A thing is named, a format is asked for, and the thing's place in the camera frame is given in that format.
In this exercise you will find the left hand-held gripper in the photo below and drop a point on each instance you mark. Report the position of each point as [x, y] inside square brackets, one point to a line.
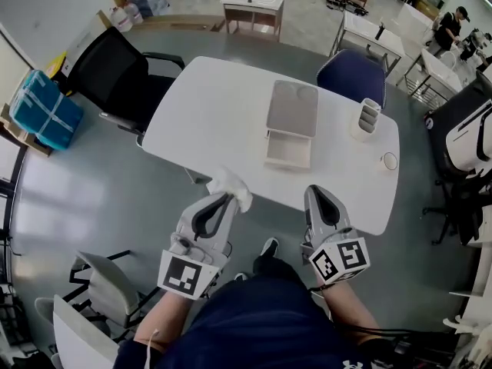
[180, 275]

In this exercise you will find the white chair back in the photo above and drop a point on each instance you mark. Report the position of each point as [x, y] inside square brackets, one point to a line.
[82, 340]

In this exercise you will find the clear water jug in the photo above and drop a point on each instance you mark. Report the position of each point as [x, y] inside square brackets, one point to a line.
[133, 13]
[121, 19]

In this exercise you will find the black swivel chair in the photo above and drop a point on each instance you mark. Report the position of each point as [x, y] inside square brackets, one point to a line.
[446, 160]

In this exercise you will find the white pen holder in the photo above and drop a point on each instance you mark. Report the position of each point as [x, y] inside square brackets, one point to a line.
[366, 119]

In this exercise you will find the black mesh office chair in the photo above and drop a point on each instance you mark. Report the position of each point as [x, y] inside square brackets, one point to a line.
[111, 75]

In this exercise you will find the black bottle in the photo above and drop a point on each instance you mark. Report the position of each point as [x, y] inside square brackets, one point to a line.
[381, 31]

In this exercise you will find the white table with metal legs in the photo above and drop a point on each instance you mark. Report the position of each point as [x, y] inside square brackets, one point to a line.
[438, 71]
[369, 33]

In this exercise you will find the teal wrapped package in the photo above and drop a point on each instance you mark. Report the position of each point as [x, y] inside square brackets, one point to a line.
[44, 112]

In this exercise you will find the grey chair with black frame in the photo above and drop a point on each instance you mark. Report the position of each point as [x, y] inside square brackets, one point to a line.
[109, 286]

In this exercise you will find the person's black trouser leg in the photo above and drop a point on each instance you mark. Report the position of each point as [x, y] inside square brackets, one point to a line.
[274, 269]

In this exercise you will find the blue fabric chair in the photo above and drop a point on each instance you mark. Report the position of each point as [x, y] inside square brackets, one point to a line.
[351, 75]

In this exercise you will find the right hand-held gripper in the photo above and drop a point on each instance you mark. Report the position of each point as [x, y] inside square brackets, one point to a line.
[340, 260]

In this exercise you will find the white desk with wooden shelves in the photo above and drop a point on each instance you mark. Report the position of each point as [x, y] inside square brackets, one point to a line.
[251, 8]

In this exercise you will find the beige drawer box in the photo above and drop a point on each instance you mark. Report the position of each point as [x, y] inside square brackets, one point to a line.
[291, 121]

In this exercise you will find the person's left forearm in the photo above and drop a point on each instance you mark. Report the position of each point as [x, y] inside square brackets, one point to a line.
[161, 317]

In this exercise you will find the person's navy shirt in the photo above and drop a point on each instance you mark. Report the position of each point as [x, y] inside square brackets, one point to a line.
[250, 329]

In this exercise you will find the white item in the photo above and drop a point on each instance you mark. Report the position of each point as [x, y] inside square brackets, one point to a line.
[230, 185]

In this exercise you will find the small white round cup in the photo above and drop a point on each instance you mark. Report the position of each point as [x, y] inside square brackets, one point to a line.
[389, 161]

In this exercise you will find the white machine with black trim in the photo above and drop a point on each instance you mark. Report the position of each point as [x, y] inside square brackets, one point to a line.
[467, 137]

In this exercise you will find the person's black shoe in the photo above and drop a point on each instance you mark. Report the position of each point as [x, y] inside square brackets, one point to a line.
[240, 276]
[270, 246]

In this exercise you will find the yellow sign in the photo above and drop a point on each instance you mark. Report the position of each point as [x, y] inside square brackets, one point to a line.
[55, 65]

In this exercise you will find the person's right forearm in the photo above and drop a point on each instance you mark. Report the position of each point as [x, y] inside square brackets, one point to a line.
[348, 306]

